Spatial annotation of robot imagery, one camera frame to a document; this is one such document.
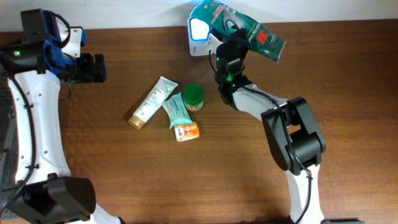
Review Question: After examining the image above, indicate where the small orange snack packet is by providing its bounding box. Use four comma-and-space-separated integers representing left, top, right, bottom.
174, 122, 200, 142

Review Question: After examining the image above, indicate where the teal wet wipes pack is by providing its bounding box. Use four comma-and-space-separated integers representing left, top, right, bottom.
162, 93, 193, 129

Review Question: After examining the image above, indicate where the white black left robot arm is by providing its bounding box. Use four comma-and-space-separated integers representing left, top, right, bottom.
1, 9, 122, 223

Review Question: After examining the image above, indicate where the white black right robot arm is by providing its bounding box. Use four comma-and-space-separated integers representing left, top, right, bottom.
212, 29, 328, 223

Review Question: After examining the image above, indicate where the white barcode scanner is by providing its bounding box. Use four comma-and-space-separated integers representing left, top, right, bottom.
187, 16, 211, 57

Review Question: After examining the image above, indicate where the dark grey plastic basket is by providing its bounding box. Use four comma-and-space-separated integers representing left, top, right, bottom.
1, 65, 18, 215

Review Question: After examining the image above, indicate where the green lid jar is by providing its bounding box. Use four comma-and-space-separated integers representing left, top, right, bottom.
182, 84, 204, 111

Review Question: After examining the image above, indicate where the white bamboo print tube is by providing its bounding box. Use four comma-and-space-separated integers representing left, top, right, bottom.
128, 76, 178, 129

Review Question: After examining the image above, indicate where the green 3M gloves package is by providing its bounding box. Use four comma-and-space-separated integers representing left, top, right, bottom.
187, 0, 285, 62

